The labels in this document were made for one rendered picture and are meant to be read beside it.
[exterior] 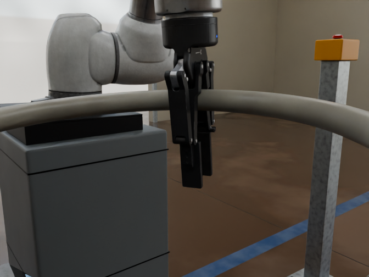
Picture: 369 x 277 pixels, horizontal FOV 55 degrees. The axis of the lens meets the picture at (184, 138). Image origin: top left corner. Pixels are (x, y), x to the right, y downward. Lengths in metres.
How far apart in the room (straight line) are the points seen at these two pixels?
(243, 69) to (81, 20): 6.31
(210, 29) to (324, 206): 1.26
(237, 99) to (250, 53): 6.93
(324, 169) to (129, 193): 0.87
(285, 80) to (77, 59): 6.93
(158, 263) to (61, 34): 0.74
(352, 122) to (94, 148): 0.71
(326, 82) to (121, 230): 0.98
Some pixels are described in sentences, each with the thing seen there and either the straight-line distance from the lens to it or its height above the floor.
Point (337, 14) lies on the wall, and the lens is 7.25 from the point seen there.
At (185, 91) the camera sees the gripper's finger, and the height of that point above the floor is 0.96.
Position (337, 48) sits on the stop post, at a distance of 1.50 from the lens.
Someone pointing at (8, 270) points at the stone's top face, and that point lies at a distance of 0.36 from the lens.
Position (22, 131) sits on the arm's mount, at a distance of 0.95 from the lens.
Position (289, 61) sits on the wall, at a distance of 7.73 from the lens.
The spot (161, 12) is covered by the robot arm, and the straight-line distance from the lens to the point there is 0.47.
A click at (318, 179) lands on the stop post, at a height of 0.51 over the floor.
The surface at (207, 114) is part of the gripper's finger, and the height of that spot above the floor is 0.92.
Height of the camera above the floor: 1.00
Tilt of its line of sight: 12 degrees down
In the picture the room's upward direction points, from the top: straight up
